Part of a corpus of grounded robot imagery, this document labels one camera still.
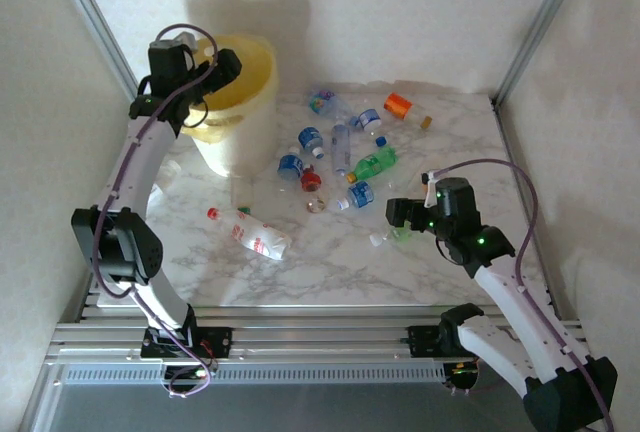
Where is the blue label bottle Chinese text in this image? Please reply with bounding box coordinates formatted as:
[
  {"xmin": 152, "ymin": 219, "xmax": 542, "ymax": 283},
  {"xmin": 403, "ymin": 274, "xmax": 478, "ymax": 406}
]
[{"xmin": 277, "ymin": 145, "xmax": 306, "ymax": 182}]

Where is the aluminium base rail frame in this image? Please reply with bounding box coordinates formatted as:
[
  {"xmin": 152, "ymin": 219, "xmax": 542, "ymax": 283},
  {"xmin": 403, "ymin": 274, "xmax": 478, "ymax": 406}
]
[{"xmin": 44, "ymin": 304, "xmax": 596, "ymax": 388}]

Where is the light blue label bottle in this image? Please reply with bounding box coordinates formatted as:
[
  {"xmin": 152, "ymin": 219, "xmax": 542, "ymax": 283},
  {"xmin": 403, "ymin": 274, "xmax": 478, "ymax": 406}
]
[{"xmin": 335, "ymin": 180, "xmax": 376, "ymax": 212}]

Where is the clear green bottle white cap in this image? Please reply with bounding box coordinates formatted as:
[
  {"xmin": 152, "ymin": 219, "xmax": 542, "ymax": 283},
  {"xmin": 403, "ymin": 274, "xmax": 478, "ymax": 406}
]
[{"xmin": 368, "ymin": 224, "xmax": 417, "ymax": 249}]

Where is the aluminium table side rail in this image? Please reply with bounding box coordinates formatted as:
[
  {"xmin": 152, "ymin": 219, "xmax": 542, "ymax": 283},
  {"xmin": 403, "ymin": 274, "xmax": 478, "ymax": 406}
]
[{"xmin": 492, "ymin": 96, "xmax": 564, "ymax": 318}]

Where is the Pocari blue label bottle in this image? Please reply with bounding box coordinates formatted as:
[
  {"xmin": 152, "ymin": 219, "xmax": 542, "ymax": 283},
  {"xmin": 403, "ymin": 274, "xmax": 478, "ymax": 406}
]
[{"xmin": 298, "ymin": 126, "xmax": 326, "ymax": 159}]

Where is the grey slotted cable duct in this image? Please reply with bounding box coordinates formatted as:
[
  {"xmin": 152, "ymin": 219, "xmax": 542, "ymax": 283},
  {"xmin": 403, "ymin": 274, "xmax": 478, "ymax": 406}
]
[{"xmin": 59, "ymin": 364, "xmax": 449, "ymax": 387}]

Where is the green bottle yellow cap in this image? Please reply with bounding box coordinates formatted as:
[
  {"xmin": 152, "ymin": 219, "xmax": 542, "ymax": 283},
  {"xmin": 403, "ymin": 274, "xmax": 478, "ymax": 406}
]
[{"xmin": 347, "ymin": 146, "xmax": 400, "ymax": 184}]

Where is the aluminium frame post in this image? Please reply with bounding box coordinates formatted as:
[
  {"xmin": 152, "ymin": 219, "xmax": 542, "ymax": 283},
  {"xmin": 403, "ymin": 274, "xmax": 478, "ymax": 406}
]
[
  {"xmin": 492, "ymin": 0, "xmax": 591, "ymax": 106},
  {"xmin": 47, "ymin": 0, "xmax": 146, "ymax": 106}
]

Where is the blue white label bottle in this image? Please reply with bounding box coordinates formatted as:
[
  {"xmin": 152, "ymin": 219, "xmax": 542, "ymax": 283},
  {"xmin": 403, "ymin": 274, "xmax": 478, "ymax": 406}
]
[{"xmin": 356, "ymin": 107, "xmax": 389, "ymax": 148}]

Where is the tall clear water bottle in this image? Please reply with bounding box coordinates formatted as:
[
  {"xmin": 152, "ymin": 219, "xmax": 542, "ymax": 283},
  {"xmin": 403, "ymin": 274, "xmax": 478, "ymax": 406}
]
[{"xmin": 330, "ymin": 119, "xmax": 352, "ymax": 177}]

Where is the clear bottle green band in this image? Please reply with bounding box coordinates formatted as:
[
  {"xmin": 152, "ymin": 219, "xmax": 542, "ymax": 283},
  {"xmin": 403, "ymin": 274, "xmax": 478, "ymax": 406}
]
[{"xmin": 230, "ymin": 176, "xmax": 256, "ymax": 216}]

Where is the orange label bottle gold cap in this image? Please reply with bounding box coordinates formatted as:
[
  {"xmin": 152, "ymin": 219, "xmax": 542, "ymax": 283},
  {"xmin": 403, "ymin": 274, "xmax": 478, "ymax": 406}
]
[{"xmin": 383, "ymin": 92, "xmax": 434, "ymax": 131}]

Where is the large red white label bottle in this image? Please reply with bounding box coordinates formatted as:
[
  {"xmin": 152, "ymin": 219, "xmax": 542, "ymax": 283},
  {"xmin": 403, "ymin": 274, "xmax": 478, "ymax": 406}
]
[{"xmin": 207, "ymin": 206, "xmax": 293, "ymax": 262}]

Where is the white ribbed waste bin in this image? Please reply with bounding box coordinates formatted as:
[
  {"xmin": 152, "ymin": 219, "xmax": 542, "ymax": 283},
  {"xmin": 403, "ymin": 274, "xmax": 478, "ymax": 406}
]
[{"xmin": 192, "ymin": 96, "xmax": 280, "ymax": 178}]

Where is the clear bottle colourful label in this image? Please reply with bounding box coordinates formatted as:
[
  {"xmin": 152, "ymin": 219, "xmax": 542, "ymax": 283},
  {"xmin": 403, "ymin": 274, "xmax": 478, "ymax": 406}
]
[{"xmin": 307, "ymin": 85, "xmax": 362, "ymax": 129}]

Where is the red label bottle purple cap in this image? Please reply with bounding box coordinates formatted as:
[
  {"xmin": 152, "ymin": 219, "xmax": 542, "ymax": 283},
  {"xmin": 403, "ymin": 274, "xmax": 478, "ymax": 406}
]
[{"xmin": 299, "ymin": 164, "xmax": 322, "ymax": 193}]

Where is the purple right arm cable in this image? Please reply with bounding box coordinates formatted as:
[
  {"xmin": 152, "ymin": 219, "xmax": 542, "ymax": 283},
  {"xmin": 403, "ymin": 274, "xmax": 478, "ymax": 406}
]
[{"xmin": 427, "ymin": 158, "xmax": 616, "ymax": 432}]

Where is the yellow plastic bucket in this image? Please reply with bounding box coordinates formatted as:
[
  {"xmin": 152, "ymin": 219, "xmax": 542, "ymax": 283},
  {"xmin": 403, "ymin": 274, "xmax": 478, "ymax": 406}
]
[{"xmin": 179, "ymin": 32, "xmax": 279, "ymax": 143}]

